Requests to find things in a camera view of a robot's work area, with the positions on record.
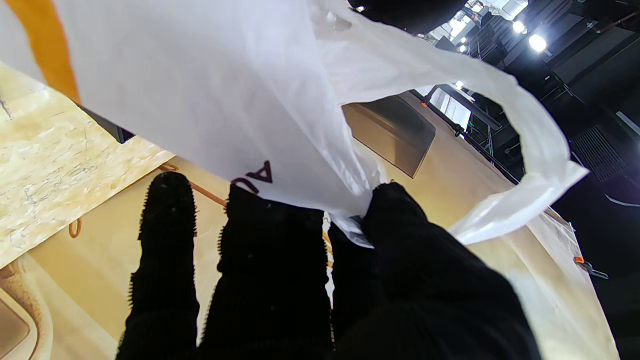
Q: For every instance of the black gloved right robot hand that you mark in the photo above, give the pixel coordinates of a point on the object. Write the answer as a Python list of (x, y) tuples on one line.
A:
[(410, 300)]

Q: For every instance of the white plastic bag orange print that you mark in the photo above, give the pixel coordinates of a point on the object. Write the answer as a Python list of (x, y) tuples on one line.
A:
[(225, 100)]

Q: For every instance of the long ceiling light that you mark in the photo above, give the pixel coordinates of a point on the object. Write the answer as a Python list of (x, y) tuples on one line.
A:
[(537, 42), (518, 26)]

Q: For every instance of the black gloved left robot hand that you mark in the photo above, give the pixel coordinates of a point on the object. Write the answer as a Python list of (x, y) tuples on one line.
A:
[(410, 12)]

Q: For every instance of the black gift box pink inside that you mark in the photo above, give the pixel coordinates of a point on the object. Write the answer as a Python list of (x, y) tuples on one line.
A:
[(107, 125)]

